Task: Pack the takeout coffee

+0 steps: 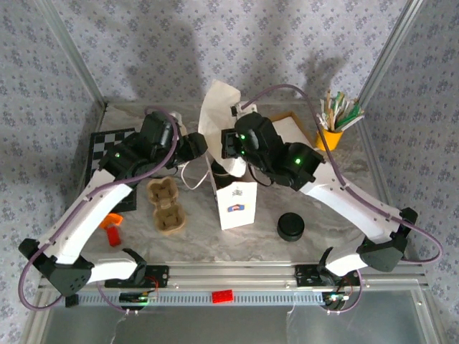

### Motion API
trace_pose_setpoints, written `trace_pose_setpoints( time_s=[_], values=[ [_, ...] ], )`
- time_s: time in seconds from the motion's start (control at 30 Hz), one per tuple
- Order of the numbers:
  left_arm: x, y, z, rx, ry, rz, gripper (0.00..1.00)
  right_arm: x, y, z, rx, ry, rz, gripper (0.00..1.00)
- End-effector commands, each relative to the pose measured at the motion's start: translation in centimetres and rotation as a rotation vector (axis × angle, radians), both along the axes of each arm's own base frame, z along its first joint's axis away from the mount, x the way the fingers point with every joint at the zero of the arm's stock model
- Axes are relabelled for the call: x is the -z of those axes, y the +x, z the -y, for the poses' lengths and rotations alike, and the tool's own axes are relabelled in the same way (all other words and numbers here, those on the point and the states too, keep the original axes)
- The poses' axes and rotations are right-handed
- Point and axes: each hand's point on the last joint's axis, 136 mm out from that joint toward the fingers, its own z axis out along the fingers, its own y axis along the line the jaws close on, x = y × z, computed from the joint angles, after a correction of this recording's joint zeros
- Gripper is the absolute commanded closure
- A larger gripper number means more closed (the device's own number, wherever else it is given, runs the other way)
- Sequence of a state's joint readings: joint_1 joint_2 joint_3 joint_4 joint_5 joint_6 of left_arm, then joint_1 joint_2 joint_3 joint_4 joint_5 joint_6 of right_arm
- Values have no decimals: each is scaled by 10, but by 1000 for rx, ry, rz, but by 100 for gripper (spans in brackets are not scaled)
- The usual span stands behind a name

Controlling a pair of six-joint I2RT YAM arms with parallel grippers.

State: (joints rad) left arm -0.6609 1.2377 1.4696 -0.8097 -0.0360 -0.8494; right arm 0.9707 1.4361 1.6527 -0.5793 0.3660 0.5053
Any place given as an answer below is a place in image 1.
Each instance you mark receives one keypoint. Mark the brown cardboard cup carrier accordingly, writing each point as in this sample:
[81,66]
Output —
[165,215]

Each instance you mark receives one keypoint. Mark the white paper takeout bag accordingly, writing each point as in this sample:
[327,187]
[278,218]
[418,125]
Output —
[236,218]

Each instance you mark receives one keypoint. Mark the single white paper napkin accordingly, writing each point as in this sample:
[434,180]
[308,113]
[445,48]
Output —
[215,114]

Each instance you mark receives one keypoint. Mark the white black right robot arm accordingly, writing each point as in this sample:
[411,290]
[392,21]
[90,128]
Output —
[344,204]

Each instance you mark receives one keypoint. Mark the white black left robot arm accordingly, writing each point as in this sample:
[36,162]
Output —
[89,215]

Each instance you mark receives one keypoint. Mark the black grey chessboard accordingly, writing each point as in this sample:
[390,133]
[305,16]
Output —
[96,143]

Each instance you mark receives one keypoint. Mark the yellow straw holder cup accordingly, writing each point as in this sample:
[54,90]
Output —
[330,141]

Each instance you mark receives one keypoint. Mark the brown wooden tray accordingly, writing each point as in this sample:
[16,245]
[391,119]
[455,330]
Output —
[283,116]

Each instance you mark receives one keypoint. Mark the white wrapped straw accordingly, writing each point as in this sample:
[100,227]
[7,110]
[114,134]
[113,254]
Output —
[322,118]

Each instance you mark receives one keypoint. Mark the stack of black cup lids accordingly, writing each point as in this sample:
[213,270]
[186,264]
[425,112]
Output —
[290,227]

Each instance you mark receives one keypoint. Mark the wooden stirrer stick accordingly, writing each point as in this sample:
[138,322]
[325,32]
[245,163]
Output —
[328,104]

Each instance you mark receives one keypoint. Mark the orange red plastic toy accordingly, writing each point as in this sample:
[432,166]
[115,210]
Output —
[113,233]

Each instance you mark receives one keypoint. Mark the white green striped straw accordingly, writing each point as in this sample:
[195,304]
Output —
[339,98]

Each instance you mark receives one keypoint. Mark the small black block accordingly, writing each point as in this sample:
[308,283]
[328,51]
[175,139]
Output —
[72,301]

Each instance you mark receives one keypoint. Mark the red toy brick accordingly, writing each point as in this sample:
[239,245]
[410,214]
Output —
[222,297]

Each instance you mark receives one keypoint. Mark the aluminium frame post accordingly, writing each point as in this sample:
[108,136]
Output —
[388,53]
[86,71]

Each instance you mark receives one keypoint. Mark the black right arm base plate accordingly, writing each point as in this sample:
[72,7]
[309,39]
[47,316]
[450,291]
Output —
[305,276]

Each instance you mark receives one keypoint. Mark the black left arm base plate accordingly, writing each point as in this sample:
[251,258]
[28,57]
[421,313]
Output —
[161,276]

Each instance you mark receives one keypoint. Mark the aluminium front rail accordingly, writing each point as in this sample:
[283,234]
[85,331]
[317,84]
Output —
[233,276]

